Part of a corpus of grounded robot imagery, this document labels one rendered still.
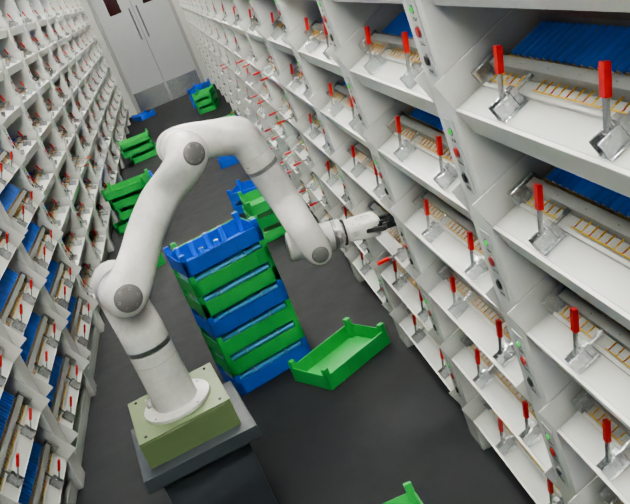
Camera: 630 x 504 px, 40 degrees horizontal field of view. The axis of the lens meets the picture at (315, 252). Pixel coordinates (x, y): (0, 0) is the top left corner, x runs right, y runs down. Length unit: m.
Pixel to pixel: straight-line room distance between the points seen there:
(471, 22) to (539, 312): 0.47
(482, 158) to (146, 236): 1.10
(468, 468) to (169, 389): 0.80
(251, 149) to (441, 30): 1.06
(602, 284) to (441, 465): 1.35
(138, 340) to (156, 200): 0.36
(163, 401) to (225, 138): 0.71
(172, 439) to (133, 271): 0.46
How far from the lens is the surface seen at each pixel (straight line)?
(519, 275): 1.39
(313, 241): 2.27
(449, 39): 1.27
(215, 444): 2.29
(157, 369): 2.28
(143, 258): 2.18
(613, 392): 1.23
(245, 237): 2.95
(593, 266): 1.11
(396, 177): 2.02
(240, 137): 2.23
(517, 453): 2.13
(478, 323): 1.88
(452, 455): 2.38
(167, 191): 2.18
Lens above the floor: 1.36
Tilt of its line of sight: 19 degrees down
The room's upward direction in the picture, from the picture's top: 22 degrees counter-clockwise
